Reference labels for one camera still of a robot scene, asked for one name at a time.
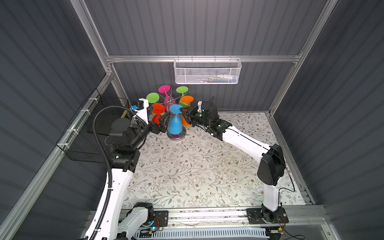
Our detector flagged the items in white basket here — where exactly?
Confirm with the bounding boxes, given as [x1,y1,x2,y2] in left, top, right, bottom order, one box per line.
[196,75,238,84]

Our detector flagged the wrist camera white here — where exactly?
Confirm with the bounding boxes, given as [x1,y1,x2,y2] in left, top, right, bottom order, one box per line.
[131,98,149,124]
[197,101,203,114]

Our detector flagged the red plastic wine glass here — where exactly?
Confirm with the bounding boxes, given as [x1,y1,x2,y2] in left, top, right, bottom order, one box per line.
[152,103,166,125]

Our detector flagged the left green plastic wine glass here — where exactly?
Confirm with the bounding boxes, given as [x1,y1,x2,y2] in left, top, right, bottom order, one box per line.
[146,92,160,105]

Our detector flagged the pink plastic wine glass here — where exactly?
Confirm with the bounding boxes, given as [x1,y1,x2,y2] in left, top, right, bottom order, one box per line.
[158,85,176,112]

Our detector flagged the black wire basket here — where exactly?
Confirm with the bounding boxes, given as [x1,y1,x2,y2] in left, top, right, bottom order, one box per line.
[57,90,129,164]

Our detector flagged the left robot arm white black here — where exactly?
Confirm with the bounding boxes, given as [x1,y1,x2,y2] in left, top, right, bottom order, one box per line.
[84,105,170,240]

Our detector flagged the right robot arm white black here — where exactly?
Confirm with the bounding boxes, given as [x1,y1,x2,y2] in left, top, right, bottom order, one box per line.
[181,101,287,225]

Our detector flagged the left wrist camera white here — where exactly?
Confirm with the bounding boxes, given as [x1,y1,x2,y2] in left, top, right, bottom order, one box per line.
[131,98,149,124]

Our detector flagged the green plastic wine glass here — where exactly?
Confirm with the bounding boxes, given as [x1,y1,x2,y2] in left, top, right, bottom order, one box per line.
[176,86,189,107]
[146,92,160,105]

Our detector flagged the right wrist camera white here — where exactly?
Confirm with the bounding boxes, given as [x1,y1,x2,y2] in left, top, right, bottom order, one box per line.
[197,101,203,114]

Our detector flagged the blue plastic wine glass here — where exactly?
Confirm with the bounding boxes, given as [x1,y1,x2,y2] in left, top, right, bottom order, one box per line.
[168,105,183,135]

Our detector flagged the orange plastic wine glass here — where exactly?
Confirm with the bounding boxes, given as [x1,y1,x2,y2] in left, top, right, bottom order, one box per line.
[179,95,194,127]

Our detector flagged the chrome wine glass rack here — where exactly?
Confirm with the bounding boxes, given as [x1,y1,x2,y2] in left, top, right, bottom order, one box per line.
[167,112,186,141]

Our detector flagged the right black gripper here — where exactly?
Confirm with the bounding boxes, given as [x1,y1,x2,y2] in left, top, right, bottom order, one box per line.
[180,106,211,130]

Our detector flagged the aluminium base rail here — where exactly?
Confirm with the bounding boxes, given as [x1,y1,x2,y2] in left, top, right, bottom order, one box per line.
[166,205,331,228]

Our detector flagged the white wire mesh basket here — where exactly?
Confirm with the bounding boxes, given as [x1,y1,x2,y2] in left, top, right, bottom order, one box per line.
[173,57,242,85]

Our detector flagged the right green plastic wine glass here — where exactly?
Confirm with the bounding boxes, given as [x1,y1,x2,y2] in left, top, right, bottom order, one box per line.
[176,86,189,107]

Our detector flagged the white ventilation grille strip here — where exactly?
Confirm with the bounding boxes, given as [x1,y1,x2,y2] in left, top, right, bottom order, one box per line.
[133,227,270,240]

